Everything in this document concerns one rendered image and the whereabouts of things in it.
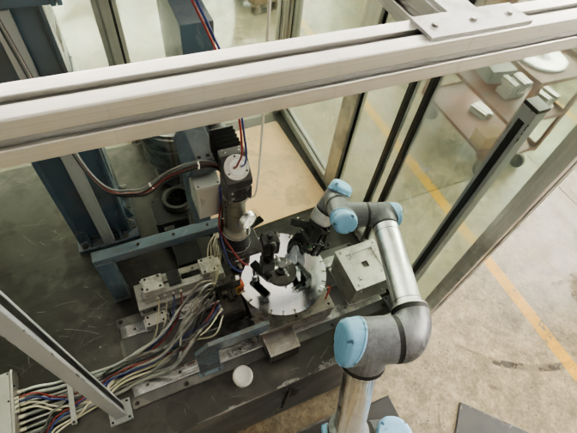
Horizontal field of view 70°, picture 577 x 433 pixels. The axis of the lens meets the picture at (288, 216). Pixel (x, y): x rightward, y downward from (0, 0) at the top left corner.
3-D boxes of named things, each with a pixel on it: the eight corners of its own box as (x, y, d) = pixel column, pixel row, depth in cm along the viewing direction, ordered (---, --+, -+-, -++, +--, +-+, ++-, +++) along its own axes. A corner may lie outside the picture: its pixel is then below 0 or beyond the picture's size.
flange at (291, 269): (282, 291, 143) (282, 288, 141) (258, 271, 147) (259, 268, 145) (302, 271, 149) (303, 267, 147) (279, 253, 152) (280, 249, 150)
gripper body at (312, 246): (300, 257, 136) (318, 229, 131) (289, 240, 142) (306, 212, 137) (317, 258, 141) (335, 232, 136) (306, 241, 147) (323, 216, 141)
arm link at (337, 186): (336, 186, 125) (331, 173, 132) (318, 214, 129) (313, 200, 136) (357, 195, 127) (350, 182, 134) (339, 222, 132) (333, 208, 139)
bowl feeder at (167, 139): (203, 141, 210) (197, 82, 181) (222, 185, 195) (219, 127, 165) (142, 155, 201) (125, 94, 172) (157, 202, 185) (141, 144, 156)
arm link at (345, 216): (372, 213, 118) (361, 194, 127) (334, 214, 117) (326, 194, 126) (367, 235, 122) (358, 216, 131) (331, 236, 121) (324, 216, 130)
